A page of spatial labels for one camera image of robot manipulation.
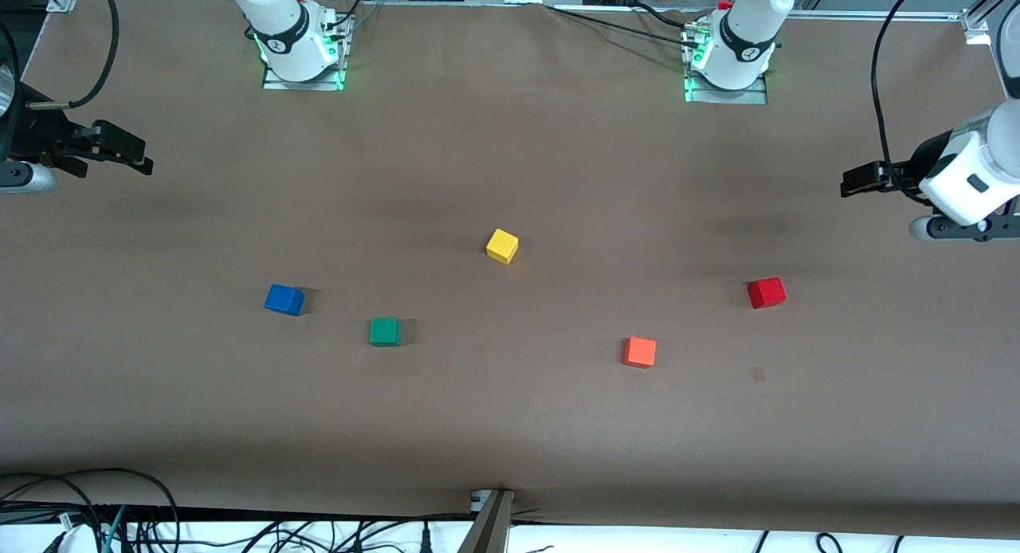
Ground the red wooden block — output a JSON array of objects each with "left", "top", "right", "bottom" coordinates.
[{"left": 747, "top": 276, "right": 787, "bottom": 310}]

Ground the blue wooden block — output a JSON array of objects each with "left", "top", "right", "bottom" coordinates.
[{"left": 265, "top": 284, "right": 305, "bottom": 316}]

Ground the yellow wooden block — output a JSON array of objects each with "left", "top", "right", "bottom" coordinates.
[{"left": 486, "top": 228, "right": 520, "bottom": 265}]

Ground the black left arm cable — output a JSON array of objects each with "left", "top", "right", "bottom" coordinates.
[{"left": 870, "top": 0, "right": 933, "bottom": 203}]

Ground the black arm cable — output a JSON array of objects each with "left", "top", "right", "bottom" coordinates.
[
  {"left": 0, "top": 0, "right": 121, "bottom": 112},
  {"left": 870, "top": 0, "right": 933, "bottom": 203}
]

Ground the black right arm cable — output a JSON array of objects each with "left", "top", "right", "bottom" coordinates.
[{"left": 0, "top": 0, "right": 121, "bottom": 112}]

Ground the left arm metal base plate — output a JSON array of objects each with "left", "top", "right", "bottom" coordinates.
[{"left": 684, "top": 19, "right": 770, "bottom": 105}]

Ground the aluminium frame post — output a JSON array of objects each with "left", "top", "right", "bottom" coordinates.
[{"left": 960, "top": 0, "right": 1020, "bottom": 45}]

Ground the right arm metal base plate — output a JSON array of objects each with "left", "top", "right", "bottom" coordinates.
[{"left": 262, "top": 15, "right": 349, "bottom": 92}]

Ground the short black table cable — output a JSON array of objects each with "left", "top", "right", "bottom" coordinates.
[{"left": 634, "top": 2, "right": 694, "bottom": 29}]

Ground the long black table cable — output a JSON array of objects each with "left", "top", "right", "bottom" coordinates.
[{"left": 546, "top": 3, "right": 704, "bottom": 45}]

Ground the looping black floor cable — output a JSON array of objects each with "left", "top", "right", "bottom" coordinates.
[{"left": 0, "top": 468, "right": 181, "bottom": 553}]

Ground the teal cable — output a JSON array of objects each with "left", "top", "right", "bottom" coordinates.
[{"left": 100, "top": 505, "right": 128, "bottom": 553}]

